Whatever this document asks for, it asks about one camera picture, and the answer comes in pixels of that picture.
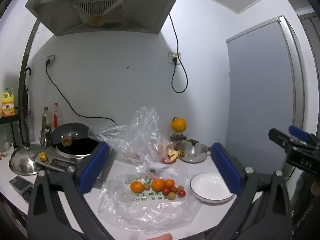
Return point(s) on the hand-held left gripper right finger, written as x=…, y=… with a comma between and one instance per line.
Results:
x=226, y=170

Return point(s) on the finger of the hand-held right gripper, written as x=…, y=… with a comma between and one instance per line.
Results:
x=297, y=132
x=280, y=138

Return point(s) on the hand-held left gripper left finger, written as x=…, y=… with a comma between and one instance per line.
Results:
x=95, y=170

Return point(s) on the white plate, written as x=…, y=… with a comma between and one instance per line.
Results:
x=207, y=186

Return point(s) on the tangerine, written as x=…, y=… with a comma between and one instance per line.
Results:
x=136, y=187
x=158, y=184
x=169, y=182

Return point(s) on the tan longan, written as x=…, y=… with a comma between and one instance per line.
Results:
x=180, y=187
x=171, y=196
x=146, y=187

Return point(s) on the red cherry tomato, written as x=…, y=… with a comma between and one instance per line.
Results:
x=174, y=189
x=165, y=191
x=181, y=193

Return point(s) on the green printed plastic bag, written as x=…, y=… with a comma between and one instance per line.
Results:
x=150, y=212

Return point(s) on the person's left hand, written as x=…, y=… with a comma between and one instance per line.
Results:
x=161, y=237

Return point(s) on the steel concave induction stove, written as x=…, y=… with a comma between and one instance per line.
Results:
x=62, y=163

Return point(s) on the steel pot with lid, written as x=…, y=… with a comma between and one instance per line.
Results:
x=193, y=152

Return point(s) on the person's dark clothing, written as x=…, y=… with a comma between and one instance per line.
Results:
x=305, y=205

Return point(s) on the grey refrigerator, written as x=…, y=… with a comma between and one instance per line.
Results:
x=260, y=92

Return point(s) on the orange peel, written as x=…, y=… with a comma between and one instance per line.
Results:
x=173, y=155

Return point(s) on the clear plastic bag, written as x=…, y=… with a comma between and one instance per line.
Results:
x=140, y=135

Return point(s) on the small metal jug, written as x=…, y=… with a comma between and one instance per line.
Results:
x=45, y=137

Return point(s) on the red sauce bottle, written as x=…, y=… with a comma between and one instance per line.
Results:
x=56, y=117

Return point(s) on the large orange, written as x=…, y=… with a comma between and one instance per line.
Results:
x=178, y=124

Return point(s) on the cooking oil bottle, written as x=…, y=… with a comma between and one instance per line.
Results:
x=45, y=118

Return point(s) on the steel pan lid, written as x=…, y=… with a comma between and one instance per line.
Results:
x=23, y=161

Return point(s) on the smartphone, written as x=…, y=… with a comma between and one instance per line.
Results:
x=21, y=183

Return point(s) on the black umbrella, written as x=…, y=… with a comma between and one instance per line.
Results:
x=25, y=120

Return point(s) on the white hanging tool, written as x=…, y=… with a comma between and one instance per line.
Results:
x=28, y=100

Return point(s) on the black metal rack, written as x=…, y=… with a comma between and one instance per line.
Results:
x=10, y=118

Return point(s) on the yellow oil bottle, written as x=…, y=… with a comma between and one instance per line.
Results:
x=7, y=103

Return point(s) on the grey vertical pipe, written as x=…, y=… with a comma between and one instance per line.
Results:
x=27, y=55

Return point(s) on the white wall socket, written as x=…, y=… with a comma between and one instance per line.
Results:
x=52, y=57
x=178, y=54

